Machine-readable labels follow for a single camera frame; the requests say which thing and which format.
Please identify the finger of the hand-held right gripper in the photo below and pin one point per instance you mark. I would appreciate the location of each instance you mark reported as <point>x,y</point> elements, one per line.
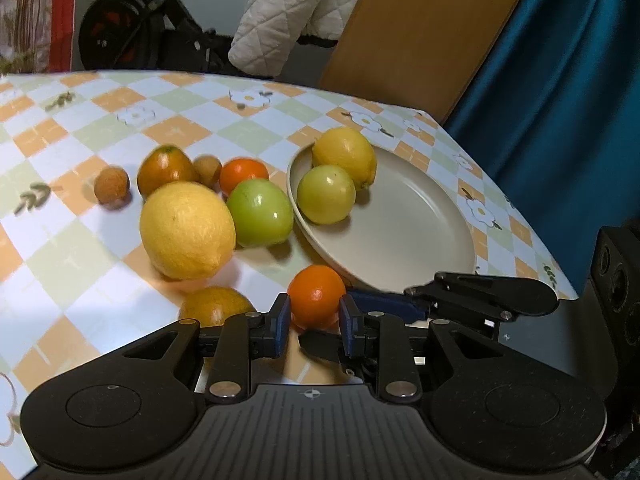
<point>322,344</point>
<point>390,305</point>

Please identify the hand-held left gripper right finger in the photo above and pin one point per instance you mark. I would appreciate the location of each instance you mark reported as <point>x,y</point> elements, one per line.
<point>347,325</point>

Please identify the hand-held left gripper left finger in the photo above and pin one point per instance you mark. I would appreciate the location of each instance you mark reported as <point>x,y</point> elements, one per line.
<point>282,322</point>

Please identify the bright orange tangerine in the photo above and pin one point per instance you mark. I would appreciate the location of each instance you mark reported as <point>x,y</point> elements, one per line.
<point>242,172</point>
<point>315,297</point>

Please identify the brownish green-orange citrus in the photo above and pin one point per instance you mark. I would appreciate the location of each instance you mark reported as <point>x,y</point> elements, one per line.
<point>162,170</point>
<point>215,305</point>

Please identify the cream round plate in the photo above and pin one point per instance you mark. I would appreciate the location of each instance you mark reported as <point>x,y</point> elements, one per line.
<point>410,230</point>

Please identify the bright green round fruit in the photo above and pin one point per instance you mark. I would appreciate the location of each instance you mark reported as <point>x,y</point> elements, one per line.
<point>260,212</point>

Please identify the pale yellow-green round fruit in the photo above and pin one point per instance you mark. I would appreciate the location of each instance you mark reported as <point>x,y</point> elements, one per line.
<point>325,192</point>

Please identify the yellow lemon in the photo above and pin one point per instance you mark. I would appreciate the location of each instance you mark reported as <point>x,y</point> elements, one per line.
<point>187,230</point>
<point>345,152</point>

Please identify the small brown longan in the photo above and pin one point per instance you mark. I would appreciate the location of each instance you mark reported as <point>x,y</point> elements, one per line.
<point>207,170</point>
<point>111,186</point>

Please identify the teal curtain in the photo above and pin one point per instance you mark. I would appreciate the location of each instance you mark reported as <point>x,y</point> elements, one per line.
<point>560,110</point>

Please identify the wooden board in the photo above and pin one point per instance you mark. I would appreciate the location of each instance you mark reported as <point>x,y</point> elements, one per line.
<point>415,45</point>

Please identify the white quilted blanket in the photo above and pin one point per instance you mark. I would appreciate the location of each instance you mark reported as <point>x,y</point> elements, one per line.
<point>285,10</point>

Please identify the black exercise bike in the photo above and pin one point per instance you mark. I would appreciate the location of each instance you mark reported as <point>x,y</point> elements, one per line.
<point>125,25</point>

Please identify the printed red backdrop cloth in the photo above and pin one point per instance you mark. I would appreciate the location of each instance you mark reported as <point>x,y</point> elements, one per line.
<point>30,10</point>

